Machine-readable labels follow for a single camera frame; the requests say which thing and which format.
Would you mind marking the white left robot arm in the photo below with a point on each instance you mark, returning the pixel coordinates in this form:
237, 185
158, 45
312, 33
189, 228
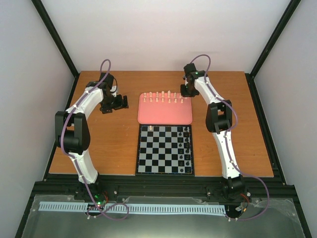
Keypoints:
71, 127

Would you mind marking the black white chessboard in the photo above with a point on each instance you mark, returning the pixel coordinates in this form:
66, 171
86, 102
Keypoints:
158, 150

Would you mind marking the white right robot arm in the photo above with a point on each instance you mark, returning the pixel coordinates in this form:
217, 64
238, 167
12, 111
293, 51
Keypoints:
218, 122

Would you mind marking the black aluminium frame base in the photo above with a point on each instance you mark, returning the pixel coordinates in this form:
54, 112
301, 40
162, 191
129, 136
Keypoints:
195, 187

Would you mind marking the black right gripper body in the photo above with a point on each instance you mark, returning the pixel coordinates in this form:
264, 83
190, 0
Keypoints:
189, 91

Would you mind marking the black frame post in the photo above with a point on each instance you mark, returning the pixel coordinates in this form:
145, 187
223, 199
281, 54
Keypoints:
42, 12
286, 16

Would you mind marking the right black frame post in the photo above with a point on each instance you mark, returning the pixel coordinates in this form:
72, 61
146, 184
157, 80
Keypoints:
286, 16

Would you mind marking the left black frame post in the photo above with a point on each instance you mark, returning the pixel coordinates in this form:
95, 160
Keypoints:
42, 12

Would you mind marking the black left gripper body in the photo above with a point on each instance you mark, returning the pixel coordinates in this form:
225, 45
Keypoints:
110, 103

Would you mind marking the pink plastic tray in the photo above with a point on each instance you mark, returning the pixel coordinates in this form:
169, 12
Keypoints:
164, 113

